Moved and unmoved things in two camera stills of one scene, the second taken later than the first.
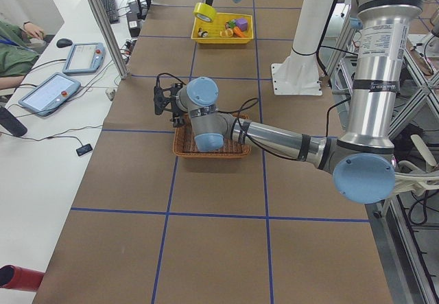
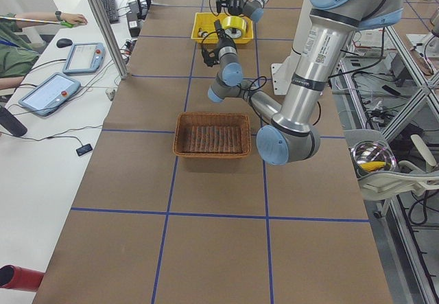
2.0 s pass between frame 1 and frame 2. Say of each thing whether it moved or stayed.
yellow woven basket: stayed
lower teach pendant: stayed
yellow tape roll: moved
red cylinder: stayed
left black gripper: moved
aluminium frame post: stayed
